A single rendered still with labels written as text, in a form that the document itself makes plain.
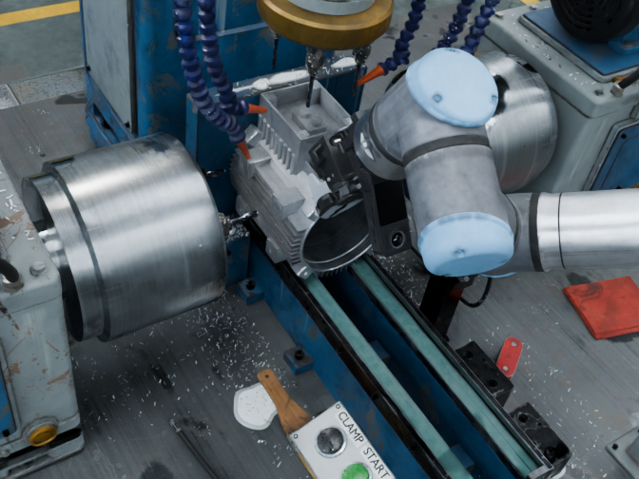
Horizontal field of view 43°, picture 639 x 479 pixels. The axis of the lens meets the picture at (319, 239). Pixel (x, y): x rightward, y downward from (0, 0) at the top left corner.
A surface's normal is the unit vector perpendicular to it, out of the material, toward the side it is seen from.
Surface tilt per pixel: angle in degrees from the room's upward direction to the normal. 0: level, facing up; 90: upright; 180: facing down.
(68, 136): 0
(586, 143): 90
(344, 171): 30
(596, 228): 53
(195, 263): 70
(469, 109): 25
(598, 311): 2
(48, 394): 90
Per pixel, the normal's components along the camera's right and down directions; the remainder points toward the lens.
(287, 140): -0.84, 0.29
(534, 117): 0.47, 0.00
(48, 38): 0.13, -0.70
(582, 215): -0.38, -0.40
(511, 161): 0.55, 0.42
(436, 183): -0.56, -0.11
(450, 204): -0.33, -0.17
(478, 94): 0.36, -0.37
